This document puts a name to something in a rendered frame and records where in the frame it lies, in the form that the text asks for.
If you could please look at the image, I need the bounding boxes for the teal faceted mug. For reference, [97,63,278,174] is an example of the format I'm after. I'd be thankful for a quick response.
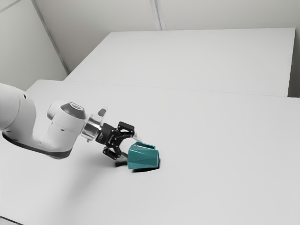
[127,142,162,170]

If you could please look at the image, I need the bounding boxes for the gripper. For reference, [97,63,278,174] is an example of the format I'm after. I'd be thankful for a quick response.
[95,121,143,161]

